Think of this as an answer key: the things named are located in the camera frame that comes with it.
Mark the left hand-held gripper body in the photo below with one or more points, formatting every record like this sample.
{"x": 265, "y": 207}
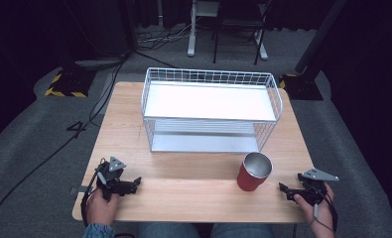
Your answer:
{"x": 112, "y": 180}

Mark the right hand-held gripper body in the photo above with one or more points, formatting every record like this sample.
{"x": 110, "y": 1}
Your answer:
{"x": 314, "y": 188}

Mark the red metal cup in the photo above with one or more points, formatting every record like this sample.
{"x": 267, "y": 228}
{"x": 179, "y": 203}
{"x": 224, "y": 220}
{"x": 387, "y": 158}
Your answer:
{"x": 253, "y": 172}

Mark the person's right hand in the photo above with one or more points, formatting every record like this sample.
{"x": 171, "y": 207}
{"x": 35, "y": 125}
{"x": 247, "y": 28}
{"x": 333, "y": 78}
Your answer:
{"x": 319, "y": 216}

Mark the person's left hand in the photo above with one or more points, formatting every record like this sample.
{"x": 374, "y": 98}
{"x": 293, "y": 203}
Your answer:
{"x": 101, "y": 208}

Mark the person's left leg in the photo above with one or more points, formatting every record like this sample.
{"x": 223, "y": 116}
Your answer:
{"x": 170, "y": 230}

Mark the person's leg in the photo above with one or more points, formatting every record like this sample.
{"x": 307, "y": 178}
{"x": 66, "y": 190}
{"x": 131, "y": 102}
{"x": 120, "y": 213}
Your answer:
{"x": 170, "y": 230}
{"x": 243, "y": 231}

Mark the person's right leg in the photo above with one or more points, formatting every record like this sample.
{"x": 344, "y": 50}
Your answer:
{"x": 243, "y": 231}

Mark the black yellow striped stand base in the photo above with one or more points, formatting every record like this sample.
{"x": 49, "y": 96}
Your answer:
{"x": 69, "y": 84}
{"x": 301, "y": 87}

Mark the black slanted stand pole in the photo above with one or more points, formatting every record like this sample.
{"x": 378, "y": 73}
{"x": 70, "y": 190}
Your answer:
{"x": 319, "y": 36}

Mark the black metal chair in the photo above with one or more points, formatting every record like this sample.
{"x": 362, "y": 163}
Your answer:
{"x": 236, "y": 23}

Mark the white desk frame legs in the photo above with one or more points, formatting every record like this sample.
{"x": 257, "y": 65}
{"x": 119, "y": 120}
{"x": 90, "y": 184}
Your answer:
{"x": 192, "y": 39}

